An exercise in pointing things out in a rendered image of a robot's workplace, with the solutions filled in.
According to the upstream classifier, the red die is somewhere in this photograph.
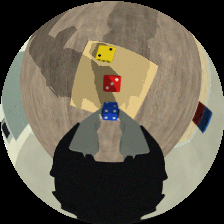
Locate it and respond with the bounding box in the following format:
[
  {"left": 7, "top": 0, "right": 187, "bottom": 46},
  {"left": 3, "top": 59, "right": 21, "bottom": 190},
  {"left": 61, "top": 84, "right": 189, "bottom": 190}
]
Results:
[{"left": 103, "top": 75, "right": 121, "bottom": 92}]

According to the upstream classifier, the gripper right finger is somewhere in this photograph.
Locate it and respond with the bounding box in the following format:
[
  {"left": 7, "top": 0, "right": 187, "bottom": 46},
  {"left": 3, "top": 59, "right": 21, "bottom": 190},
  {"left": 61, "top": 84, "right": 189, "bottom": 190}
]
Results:
[{"left": 117, "top": 108, "right": 168, "bottom": 181}]

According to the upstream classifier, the tan mat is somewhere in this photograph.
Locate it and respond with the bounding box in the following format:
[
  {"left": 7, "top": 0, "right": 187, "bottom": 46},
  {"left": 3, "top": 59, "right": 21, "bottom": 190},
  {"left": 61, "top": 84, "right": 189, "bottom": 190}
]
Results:
[{"left": 70, "top": 40, "right": 158, "bottom": 119}]

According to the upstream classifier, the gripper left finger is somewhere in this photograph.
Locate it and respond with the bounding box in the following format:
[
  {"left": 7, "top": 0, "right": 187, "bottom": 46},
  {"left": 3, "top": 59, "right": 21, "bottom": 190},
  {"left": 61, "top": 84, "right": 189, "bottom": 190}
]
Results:
[{"left": 49, "top": 108, "right": 103, "bottom": 178}]

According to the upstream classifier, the yellow die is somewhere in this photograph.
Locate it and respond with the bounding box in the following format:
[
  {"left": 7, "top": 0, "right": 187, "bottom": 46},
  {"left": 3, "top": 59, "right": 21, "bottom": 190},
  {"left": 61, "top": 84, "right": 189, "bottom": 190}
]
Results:
[{"left": 95, "top": 45, "right": 116, "bottom": 63}]

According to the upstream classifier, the blue die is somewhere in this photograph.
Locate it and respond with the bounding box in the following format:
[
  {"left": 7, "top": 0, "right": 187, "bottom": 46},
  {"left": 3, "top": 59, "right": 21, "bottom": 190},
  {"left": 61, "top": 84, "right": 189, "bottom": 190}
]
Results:
[{"left": 103, "top": 102, "right": 119, "bottom": 121}]

